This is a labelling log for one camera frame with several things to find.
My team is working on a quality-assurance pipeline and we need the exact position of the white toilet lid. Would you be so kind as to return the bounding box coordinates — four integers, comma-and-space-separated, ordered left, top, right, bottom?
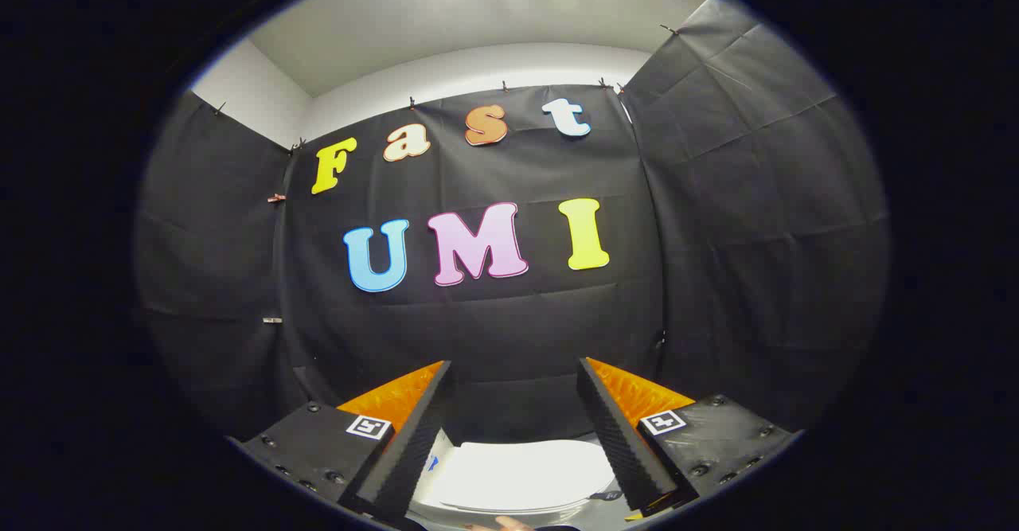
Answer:
436, 439, 623, 513

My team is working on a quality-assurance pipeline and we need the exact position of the black backdrop cloth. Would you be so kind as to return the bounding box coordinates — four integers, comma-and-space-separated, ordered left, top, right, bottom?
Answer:
135, 0, 888, 444

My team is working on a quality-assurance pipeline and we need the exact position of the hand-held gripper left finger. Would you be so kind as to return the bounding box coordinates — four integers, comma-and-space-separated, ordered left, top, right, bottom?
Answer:
227, 360, 457, 525

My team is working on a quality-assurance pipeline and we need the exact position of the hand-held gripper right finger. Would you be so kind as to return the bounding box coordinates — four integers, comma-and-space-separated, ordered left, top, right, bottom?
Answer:
577, 356, 802, 514

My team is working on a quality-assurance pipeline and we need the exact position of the white toilet body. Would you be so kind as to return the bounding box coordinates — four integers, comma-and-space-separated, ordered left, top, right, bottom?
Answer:
410, 428, 638, 531

